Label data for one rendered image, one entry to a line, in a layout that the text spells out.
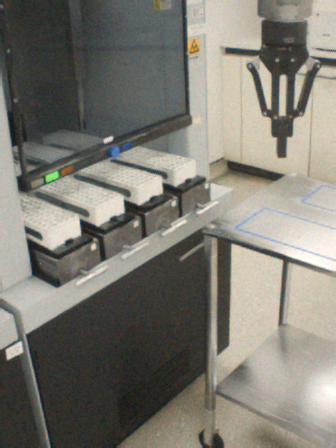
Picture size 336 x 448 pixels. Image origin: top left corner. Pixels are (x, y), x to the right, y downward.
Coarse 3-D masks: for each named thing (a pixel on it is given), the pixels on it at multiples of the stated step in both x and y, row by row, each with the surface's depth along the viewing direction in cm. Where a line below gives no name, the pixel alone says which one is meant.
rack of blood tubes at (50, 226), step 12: (24, 204) 146; (36, 204) 146; (48, 204) 145; (24, 216) 139; (36, 216) 139; (48, 216) 138; (60, 216) 139; (72, 216) 139; (36, 228) 134; (48, 228) 133; (60, 228) 134; (72, 228) 137; (36, 240) 136; (48, 240) 133; (60, 240) 135
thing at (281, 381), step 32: (288, 192) 157; (320, 192) 156; (224, 224) 141; (256, 224) 140; (288, 224) 139; (320, 224) 138; (288, 256) 126; (320, 256) 125; (288, 288) 186; (256, 352) 178; (288, 352) 177; (320, 352) 176; (224, 384) 166; (256, 384) 165; (288, 384) 164; (320, 384) 163; (288, 416) 152; (320, 416) 152
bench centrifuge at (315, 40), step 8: (320, 0) 307; (328, 0) 304; (312, 8) 310; (320, 8) 306; (328, 8) 304; (312, 16) 311; (320, 16) 308; (328, 16) 304; (312, 24) 313; (320, 24) 309; (328, 24) 306; (312, 32) 314; (320, 32) 311; (328, 32) 308; (312, 40) 316; (320, 40) 313; (328, 40) 310; (320, 48) 317; (328, 48) 312
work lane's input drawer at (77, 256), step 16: (80, 240) 137; (96, 240) 139; (32, 256) 137; (48, 256) 133; (64, 256) 132; (80, 256) 136; (96, 256) 140; (48, 272) 135; (64, 272) 133; (80, 272) 137; (96, 272) 136
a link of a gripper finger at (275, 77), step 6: (276, 60) 90; (276, 66) 91; (276, 72) 91; (276, 78) 92; (276, 84) 93; (276, 90) 93; (276, 96) 93; (276, 102) 94; (270, 108) 97; (276, 108) 94; (276, 114) 95
